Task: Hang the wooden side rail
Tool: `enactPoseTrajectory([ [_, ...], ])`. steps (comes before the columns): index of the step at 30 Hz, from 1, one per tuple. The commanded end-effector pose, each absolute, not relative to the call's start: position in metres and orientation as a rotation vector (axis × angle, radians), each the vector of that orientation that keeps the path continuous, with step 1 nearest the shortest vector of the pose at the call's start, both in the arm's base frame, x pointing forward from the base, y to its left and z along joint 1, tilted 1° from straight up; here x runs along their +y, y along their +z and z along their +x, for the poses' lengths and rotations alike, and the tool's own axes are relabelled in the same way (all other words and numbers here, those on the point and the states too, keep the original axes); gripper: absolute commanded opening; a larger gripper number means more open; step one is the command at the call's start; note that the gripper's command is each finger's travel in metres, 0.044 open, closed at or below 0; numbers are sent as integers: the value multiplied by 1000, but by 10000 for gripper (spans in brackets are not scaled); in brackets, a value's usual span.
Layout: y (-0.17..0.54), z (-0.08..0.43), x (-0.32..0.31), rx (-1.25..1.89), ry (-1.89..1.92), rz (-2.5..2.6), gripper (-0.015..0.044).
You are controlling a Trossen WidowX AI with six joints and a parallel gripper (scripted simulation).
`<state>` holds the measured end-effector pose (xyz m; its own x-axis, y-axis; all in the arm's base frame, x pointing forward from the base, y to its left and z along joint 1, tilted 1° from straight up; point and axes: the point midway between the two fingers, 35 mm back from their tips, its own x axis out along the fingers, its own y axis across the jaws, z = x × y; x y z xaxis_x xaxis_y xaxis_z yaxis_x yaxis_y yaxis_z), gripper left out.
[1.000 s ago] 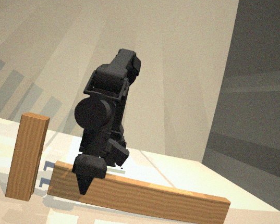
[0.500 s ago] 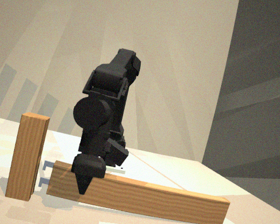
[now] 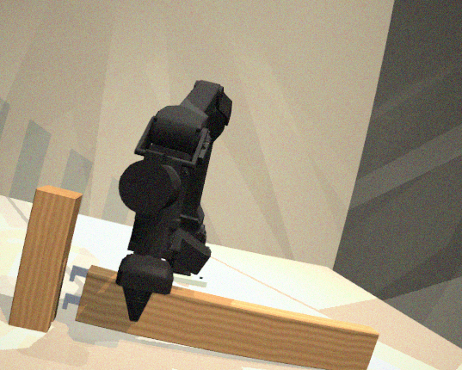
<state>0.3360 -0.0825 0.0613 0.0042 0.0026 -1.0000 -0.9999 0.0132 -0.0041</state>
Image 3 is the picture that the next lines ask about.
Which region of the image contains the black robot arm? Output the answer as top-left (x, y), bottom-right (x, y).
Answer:
top-left (118, 80), bottom-right (232, 276)

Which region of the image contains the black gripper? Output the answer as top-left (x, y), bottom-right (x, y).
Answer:
top-left (116, 209), bottom-right (181, 322)

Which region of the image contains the wooden headboard post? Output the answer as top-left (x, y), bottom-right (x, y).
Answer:
top-left (8, 185), bottom-right (83, 333)

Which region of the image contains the brown wooden rail with steel hooks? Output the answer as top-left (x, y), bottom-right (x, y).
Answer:
top-left (62, 265), bottom-right (380, 370)

